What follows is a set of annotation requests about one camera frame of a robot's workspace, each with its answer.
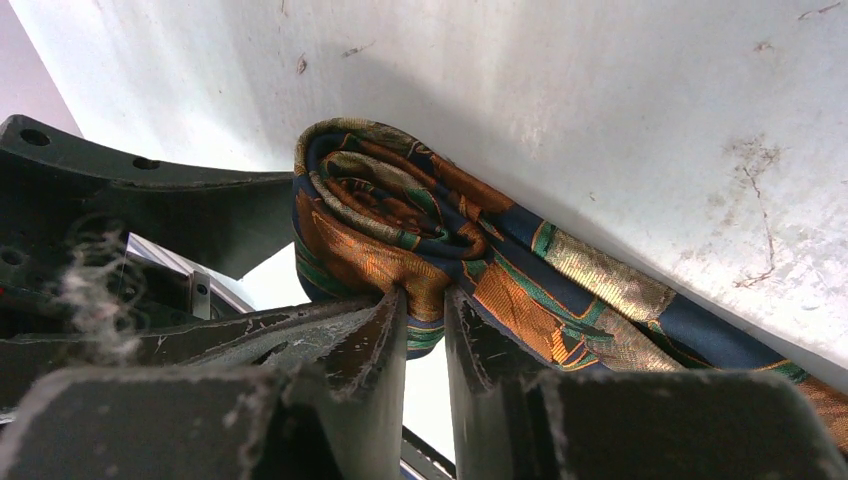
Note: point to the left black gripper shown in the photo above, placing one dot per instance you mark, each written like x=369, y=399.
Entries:
x=72, y=293

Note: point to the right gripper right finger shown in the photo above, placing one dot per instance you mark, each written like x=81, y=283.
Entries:
x=515, y=418

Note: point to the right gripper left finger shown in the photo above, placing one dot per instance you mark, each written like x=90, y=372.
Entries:
x=307, y=392

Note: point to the green orange patterned tie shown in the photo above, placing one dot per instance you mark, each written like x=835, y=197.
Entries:
x=375, y=209

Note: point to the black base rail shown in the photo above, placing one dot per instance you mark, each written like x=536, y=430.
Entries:
x=427, y=448

